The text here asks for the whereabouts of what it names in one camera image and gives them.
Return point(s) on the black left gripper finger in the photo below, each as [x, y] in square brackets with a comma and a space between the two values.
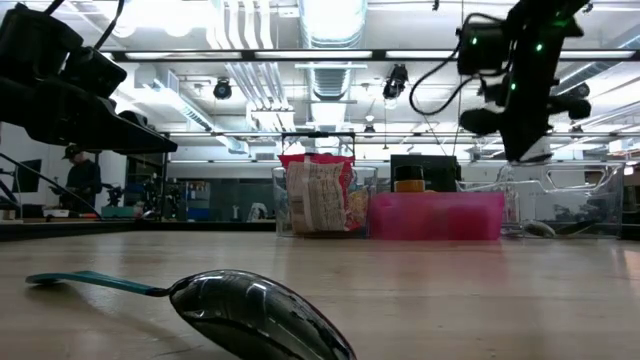
[75, 120]
[135, 116]

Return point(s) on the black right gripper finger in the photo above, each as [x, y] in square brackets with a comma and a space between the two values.
[517, 147]

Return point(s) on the red noodle packet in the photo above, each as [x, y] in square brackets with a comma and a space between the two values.
[315, 200]

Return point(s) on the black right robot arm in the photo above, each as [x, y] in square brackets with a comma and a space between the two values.
[545, 20]

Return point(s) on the background black robot arm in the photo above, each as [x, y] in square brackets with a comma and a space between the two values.
[116, 194]

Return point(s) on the person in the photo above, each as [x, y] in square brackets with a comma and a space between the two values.
[82, 180]

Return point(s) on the clear plastic bin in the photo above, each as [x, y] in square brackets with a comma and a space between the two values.
[590, 200]
[280, 210]

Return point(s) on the black ceiling spotlight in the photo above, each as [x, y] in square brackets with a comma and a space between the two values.
[222, 89]
[397, 77]

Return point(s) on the teal box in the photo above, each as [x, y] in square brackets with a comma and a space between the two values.
[117, 212]

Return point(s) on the pink plastic bin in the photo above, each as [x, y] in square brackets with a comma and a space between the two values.
[435, 215]

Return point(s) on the blue storage crates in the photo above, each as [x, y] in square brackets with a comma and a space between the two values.
[199, 212]

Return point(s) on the black workstation frame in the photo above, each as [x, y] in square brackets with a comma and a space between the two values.
[145, 155]

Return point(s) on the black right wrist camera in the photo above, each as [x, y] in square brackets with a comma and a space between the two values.
[482, 47]

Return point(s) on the black wall monitor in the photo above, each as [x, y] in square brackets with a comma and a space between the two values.
[29, 175]

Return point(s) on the black aluminium table frame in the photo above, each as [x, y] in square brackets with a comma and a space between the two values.
[150, 227]

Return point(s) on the black overhead frame bar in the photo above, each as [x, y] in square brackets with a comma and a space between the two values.
[379, 55]

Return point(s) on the black background frame stand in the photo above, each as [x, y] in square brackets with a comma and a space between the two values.
[317, 134]

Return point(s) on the silver ceiling air duct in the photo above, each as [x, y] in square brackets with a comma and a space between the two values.
[332, 25]

